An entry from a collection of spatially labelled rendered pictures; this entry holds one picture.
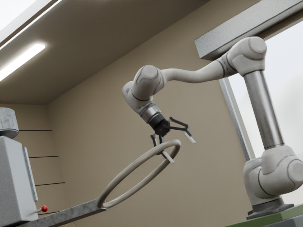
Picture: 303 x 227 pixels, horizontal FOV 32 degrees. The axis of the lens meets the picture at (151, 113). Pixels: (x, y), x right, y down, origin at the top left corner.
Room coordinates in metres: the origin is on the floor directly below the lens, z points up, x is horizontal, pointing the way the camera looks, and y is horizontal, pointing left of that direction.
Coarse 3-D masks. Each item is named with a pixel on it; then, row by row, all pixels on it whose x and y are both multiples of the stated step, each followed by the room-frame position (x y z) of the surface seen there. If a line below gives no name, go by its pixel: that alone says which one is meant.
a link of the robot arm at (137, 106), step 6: (126, 84) 2.31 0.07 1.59; (126, 90) 2.31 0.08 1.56; (126, 96) 2.32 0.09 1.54; (132, 96) 2.27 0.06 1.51; (132, 102) 2.30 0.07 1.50; (138, 102) 2.28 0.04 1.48; (144, 102) 2.28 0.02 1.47; (150, 102) 2.31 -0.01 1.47; (132, 108) 2.34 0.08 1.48; (138, 108) 2.31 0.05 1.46
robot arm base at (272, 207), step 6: (282, 198) 2.62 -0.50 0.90; (258, 204) 2.59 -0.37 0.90; (264, 204) 2.57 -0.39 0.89; (270, 204) 2.56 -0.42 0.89; (276, 204) 2.57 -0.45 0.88; (282, 204) 2.59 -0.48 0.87; (288, 204) 2.61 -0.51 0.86; (252, 210) 2.68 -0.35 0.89; (258, 210) 2.59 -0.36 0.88; (264, 210) 2.57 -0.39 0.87; (270, 210) 2.54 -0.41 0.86; (276, 210) 2.53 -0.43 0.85; (252, 216) 2.61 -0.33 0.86; (258, 216) 2.59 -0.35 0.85
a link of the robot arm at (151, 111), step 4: (152, 104) 2.31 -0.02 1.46; (144, 108) 2.30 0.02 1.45; (148, 108) 2.30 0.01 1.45; (152, 108) 2.31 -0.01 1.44; (156, 108) 2.32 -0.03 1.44; (144, 112) 2.31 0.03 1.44; (148, 112) 2.30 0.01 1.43; (152, 112) 2.30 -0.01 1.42; (156, 112) 2.31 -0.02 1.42; (160, 112) 2.34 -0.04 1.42; (140, 116) 2.34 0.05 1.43; (144, 116) 2.32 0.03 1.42; (148, 116) 2.31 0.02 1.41; (152, 116) 2.31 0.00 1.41; (144, 120) 2.33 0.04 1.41; (148, 120) 2.32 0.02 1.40
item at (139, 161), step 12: (168, 144) 2.26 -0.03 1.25; (180, 144) 2.40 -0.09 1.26; (144, 156) 2.18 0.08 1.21; (132, 168) 2.18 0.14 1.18; (156, 168) 2.62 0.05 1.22; (120, 180) 2.19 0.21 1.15; (144, 180) 2.63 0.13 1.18; (108, 192) 2.23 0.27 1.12; (132, 192) 2.62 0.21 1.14; (96, 204) 2.36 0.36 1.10; (108, 204) 2.49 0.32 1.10
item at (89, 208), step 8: (96, 200) 2.38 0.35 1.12; (72, 208) 2.39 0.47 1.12; (80, 208) 2.38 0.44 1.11; (88, 208) 2.38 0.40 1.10; (96, 208) 2.38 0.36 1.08; (104, 208) 2.43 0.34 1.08; (48, 216) 2.40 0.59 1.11; (56, 216) 2.39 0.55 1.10; (64, 216) 2.39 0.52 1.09; (72, 216) 2.39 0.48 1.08; (80, 216) 2.41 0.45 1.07; (88, 216) 2.50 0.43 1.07; (24, 224) 2.41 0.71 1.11; (32, 224) 2.40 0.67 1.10; (40, 224) 2.40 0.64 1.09; (48, 224) 2.40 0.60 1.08; (56, 224) 2.42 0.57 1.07; (64, 224) 2.51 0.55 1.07
